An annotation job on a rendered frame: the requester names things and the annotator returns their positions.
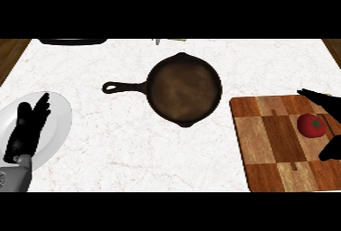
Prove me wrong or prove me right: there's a small pale metallic object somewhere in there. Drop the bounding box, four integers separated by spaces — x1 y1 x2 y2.
151 38 187 46

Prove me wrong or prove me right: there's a dark cast iron pan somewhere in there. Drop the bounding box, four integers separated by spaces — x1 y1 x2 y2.
101 51 224 128

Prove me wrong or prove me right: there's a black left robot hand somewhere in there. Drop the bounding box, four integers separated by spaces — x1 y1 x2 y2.
2 92 51 164

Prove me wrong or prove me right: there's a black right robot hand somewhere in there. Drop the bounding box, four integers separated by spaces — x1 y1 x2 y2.
295 88 341 162

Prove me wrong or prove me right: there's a white plate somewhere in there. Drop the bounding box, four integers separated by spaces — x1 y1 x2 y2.
0 90 73 173

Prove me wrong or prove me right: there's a wooden cutting board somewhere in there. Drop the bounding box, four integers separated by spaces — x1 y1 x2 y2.
227 93 341 193

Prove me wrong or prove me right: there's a red tomato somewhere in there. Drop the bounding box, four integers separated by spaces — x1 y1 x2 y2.
295 113 328 139

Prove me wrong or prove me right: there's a black rounded object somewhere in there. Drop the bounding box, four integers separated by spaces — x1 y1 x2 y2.
35 38 109 46

